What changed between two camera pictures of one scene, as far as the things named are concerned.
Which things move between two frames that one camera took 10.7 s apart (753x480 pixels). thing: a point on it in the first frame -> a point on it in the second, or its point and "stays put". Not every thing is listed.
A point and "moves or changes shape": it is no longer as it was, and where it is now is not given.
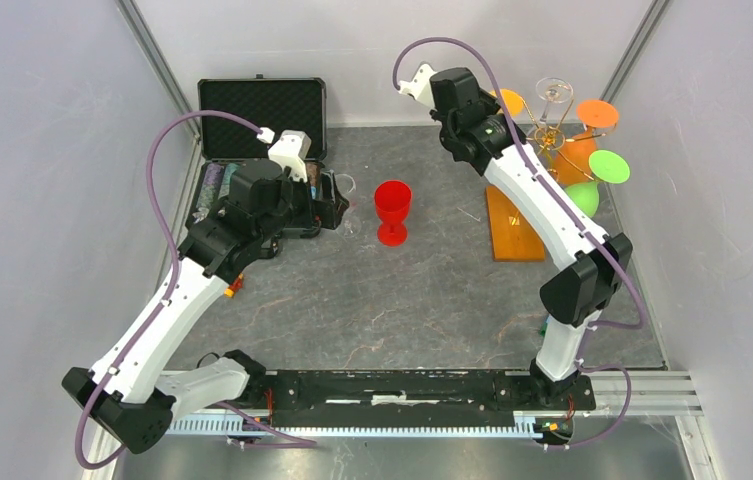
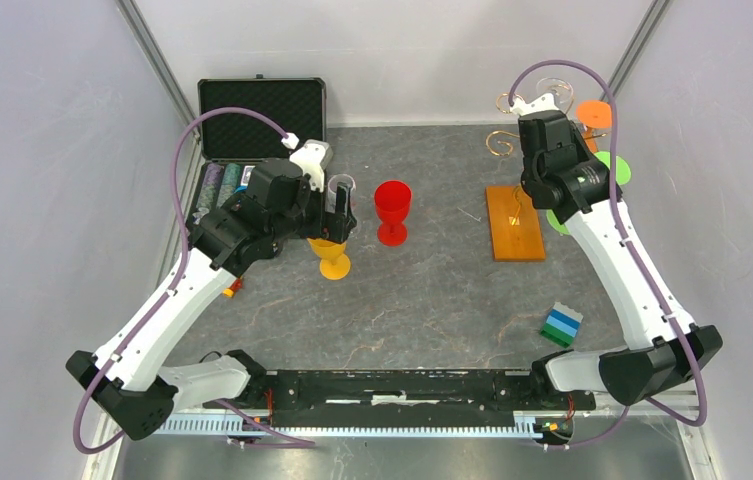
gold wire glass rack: (513, 239) stays put
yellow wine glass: (513, 100) moves or changes shape
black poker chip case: (239, 118) stays put
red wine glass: (393, 201) stays put
